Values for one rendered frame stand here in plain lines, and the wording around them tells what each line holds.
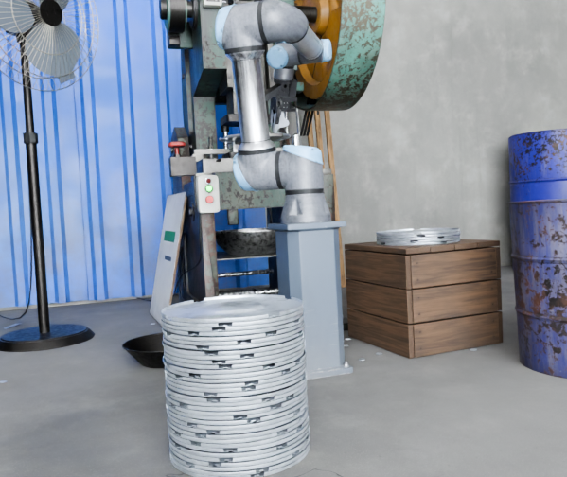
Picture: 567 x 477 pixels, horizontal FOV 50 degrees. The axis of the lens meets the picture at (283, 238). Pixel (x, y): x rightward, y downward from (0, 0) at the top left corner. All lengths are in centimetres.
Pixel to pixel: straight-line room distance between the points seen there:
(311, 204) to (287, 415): 75
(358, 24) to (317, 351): 127
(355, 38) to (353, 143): 165
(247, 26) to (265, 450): 113
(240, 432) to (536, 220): 102
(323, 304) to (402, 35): 282
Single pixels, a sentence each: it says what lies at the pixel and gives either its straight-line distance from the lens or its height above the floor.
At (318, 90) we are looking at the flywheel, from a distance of 273.
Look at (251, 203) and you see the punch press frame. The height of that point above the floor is 52.
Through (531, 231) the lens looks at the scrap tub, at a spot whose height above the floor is 40.
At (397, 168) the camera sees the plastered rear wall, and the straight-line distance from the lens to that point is 414.
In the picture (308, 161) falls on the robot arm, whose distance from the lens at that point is 177.
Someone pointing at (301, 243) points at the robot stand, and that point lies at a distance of 173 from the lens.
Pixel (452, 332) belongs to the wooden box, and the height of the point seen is 6.
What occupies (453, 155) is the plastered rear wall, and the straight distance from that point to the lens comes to 436.
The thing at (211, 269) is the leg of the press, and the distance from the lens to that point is 226.
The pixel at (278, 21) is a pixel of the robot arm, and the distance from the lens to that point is 176.
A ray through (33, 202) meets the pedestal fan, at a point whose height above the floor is 57.
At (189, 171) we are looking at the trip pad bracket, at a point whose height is 65.
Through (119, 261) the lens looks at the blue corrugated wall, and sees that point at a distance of 365.
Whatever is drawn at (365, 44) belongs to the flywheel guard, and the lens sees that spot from 247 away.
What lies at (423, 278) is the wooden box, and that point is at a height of 25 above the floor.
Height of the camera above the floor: 50
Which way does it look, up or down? 3 degrees down
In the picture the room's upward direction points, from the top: 3 degrees counter-clockwise
